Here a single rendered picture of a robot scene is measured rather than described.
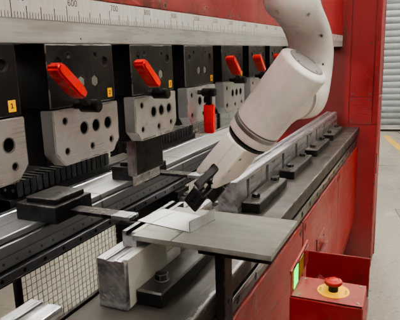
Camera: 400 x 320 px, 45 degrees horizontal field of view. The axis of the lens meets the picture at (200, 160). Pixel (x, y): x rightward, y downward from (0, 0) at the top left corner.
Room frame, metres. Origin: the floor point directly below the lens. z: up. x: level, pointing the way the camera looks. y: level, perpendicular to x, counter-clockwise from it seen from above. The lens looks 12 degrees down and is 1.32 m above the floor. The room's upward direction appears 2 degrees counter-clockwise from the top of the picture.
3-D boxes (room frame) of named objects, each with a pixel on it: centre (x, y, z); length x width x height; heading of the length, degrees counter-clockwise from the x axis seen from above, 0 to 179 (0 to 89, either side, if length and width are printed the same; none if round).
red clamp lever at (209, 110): (1.04, -0.02, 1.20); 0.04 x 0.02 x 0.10; 65
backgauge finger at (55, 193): (0.99, 0.26, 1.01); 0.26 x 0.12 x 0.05; 65
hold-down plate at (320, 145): (2.18, -0.54, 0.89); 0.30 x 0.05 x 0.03; 155
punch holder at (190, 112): (1.08, 0.03, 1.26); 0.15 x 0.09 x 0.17; 155
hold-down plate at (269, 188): (1.45, -0.20, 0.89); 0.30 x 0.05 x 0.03; 155
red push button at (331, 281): (1.02, -0.30, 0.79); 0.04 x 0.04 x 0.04
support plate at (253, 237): (0.86, -0.03, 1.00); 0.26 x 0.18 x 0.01; 65
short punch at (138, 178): (0.93, 0.11, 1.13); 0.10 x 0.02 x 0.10; 155
